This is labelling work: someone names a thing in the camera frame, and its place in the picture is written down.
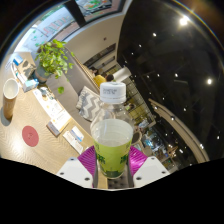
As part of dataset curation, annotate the brown paper cup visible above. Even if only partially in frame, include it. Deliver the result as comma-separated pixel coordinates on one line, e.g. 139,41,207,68
2,78,20,120

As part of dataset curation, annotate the large painted glass window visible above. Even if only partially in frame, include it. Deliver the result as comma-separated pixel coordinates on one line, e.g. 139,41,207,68
13,0,124,58

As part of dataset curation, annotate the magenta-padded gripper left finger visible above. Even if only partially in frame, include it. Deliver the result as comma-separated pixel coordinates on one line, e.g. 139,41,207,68
56,145,100,190

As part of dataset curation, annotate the light blue carton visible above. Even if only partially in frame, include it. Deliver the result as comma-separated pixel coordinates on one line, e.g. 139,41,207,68
22,78,40,93

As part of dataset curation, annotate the flat round red coaster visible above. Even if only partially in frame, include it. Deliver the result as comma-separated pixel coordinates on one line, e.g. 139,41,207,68
21,125,40,148

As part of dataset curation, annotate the white blue-print card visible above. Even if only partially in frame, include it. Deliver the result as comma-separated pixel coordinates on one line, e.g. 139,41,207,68
69,125,85,143

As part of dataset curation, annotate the group of dining chairs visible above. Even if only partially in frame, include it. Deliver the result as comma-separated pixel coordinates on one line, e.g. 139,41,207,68
133,126,179,168

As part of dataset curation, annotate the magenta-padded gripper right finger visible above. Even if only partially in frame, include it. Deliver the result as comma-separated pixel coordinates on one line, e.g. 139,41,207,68
107,145,170,190

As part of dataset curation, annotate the group of ceiling lights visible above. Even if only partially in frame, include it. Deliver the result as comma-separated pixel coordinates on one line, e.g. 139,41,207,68
129,14,221,151

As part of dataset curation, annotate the green potted plant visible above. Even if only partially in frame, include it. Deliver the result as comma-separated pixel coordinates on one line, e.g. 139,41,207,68
34,39,76,95

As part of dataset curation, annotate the clear green-label drink bottle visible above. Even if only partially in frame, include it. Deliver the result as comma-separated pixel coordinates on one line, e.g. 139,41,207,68
90,81,135,180

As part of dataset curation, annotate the small blue box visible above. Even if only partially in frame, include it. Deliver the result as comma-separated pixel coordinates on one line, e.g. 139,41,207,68
12,54,24,67

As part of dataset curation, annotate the grey chevron cushion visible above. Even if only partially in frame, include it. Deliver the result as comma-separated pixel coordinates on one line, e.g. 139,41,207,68
75,85,103,123

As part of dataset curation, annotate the person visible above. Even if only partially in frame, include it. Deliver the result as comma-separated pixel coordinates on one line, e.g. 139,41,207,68
92,73,108,89
104,73,115,83

